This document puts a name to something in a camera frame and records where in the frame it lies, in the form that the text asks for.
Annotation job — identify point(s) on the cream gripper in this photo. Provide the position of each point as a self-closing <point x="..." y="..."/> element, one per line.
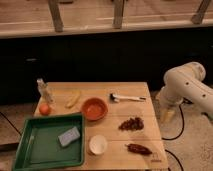
<point x="167" y="114"/>

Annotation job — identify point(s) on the dark red grape bunch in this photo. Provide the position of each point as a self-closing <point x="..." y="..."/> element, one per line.
<point x="132" y="124"/>

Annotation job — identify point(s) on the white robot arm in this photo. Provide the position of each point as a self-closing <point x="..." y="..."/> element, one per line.
<point x="185" y="82"/>

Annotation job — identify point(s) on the red bowl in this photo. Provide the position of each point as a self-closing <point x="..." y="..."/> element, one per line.
<point x="94" y="109"/>

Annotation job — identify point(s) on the white cup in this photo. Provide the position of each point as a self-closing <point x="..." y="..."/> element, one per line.
<point x="98" y="145"/>

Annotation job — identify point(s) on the yellow banana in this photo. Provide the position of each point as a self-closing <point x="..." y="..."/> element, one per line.
<point x="74" y="99"/>

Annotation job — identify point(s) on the blue sponge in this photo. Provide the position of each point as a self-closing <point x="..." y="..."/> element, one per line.
<point x="69" y="136"/>

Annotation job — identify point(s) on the orange fruit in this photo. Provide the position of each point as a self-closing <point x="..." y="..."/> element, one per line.
<point x="44" y="109"/>

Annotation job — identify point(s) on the green plastic tray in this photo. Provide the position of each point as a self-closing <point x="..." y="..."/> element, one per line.
<point x="39" y="147"/>

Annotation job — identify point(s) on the white handled brush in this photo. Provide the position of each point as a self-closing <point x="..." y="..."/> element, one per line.
<point x="118" y="98"/>

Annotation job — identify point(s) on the wooden post right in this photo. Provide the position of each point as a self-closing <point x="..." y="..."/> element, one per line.
<point x="200" y="13"/>

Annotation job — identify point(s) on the wooden post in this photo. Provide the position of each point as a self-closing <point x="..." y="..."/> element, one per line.
<point x="200" y="13"/>
<point x="118" y="13"/>
<point x="55" y="14"/>

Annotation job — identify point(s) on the wooden post middle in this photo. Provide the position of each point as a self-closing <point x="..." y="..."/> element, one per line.
<point x="118" y="13"/>

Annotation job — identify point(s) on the wooden post left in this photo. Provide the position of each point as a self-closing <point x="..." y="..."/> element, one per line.
<point x="55" y="14"/>

